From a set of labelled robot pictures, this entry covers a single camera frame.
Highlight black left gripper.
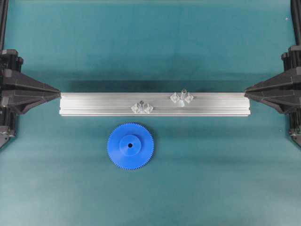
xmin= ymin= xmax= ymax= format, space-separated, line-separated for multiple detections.
xmin=0 ymin=49 xmax=61 ymax=147

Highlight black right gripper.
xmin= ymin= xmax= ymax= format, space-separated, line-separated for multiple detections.
xmin=245 ymin=45 xmax=301 ymax=146

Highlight large blue plastic gear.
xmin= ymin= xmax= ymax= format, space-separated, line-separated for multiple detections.
xmin=107 ymin=123 xmax=155 ymax=170

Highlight tall steel shaft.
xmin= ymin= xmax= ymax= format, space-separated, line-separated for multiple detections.
xmin=180 ymin=89 xmax=187 ymax=107

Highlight short steel shaft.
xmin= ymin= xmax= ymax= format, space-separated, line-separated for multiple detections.
xmin=138 ymin=100 xmax=144 ymax=113

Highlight long aluminium extrusion rail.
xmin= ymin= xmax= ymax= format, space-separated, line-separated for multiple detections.
xmin=59 ymin=92 xmax=251 ymax=117

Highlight black right frame post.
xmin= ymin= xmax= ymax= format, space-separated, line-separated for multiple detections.
xmin=290 ymin=0 xmax=301 ymax=45

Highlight black frame post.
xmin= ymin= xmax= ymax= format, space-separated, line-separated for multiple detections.
xmin=0 ymin=0 xmax=9 ymax=50
xmin=290 ymin=0 xmax=301 ymax=45

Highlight black left frame post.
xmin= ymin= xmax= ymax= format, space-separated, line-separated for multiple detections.
xmin=0 ymin=0 xmax=9 ymax=50

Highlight clear bracket under tall shaft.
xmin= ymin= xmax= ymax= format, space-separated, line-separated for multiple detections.
xmin=170 ymin=92 xmax=194 ymax=103

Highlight clear bracket under short shaft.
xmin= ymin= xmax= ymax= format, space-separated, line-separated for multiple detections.
xmin=131 ymin=103 xmax=153 ymax=114

